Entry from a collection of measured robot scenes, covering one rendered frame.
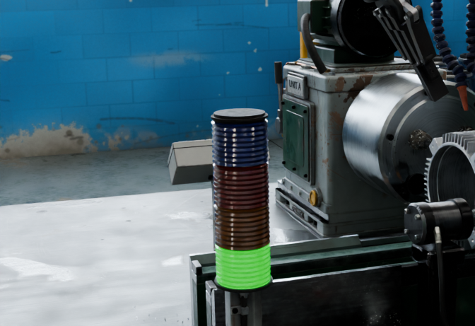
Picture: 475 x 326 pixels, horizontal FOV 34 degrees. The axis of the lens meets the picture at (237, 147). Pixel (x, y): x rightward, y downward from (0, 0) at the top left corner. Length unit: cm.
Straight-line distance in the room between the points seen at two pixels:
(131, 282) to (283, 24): 557
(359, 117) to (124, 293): 57
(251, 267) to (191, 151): 55
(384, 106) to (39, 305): 73
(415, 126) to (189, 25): 537
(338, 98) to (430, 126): 24
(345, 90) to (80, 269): 66
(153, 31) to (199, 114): 82
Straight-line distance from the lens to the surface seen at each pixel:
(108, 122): 677
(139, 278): 154
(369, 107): 155
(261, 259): 84
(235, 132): 80
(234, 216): 82
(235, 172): 80
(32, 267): 166
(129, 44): 671
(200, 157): 135
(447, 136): 132
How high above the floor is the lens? 135
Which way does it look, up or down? 12 degrees down
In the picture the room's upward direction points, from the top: 1 degrees counter-clockwise
